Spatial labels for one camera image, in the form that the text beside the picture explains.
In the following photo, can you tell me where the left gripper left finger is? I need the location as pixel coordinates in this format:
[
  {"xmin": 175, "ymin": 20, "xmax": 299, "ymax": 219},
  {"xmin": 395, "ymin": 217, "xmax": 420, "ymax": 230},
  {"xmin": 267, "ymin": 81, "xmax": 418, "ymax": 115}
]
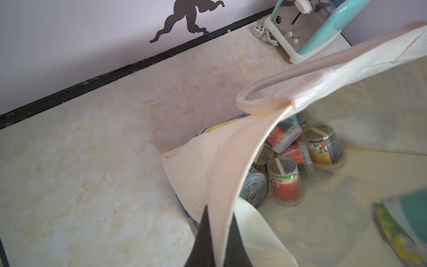
[{"xmin": 184, "ymin": 205, "xmax": 215, "ymax": 267}]

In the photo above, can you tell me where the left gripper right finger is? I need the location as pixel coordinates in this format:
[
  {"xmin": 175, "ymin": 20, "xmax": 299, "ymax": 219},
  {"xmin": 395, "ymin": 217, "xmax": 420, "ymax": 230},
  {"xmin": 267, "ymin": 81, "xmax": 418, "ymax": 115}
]
[{"xmin": 224, "ymin": 214, "xmax": 252, "ymax": 267}]

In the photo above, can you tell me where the purple label seed jar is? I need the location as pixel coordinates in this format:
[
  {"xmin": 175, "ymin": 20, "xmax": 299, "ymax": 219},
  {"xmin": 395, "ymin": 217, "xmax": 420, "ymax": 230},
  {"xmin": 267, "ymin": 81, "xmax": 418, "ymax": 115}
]
[{"xmin": 373, "ymin": 188, "xmax": 427, "ymax": 267}]

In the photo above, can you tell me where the cream canvas tote bag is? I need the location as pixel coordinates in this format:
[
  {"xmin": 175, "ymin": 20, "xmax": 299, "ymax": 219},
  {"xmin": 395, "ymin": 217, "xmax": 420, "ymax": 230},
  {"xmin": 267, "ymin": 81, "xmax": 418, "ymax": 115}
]
[{"xmin": 161, "ymin": 21, "xmax": 427, "ymax": 267}]

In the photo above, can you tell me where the red label seed jar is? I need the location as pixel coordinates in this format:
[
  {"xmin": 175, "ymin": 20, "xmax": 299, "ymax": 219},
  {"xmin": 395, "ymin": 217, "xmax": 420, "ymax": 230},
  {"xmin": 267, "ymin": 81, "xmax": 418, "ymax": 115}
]
[{"xmin": 267, "ymin": 156, "xmax": 304, "ymax": 207}]

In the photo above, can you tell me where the orange label seed jar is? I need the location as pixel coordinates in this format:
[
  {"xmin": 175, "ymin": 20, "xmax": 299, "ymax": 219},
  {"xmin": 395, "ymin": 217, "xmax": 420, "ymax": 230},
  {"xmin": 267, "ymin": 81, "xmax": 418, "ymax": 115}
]
[{"xmin": 304, "ymin": 123, "xmax": 347, "ymax": 170}]

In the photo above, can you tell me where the silver tin can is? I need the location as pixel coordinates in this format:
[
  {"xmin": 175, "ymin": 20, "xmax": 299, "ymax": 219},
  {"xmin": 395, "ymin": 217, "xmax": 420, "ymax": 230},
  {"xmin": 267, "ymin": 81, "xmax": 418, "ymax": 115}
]
[{"xmin": 239, "ymin": 168, "xmax": 269, "ymax": 208}]

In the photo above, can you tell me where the mint green toaster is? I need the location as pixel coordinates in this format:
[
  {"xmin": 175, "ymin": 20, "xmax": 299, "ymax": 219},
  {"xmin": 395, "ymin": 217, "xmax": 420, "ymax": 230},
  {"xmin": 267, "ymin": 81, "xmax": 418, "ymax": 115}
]
[{"xmin": 258, "ymin": 0, "xmax": 370, "ymax": 64}]

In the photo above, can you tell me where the toaster power cord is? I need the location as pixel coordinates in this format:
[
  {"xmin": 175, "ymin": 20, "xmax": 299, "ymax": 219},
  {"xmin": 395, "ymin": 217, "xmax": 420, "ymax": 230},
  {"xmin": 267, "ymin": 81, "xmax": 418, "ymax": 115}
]
[{"xmin": 251, "ymin": 21, "xmax": 279, "ymax": 47}]

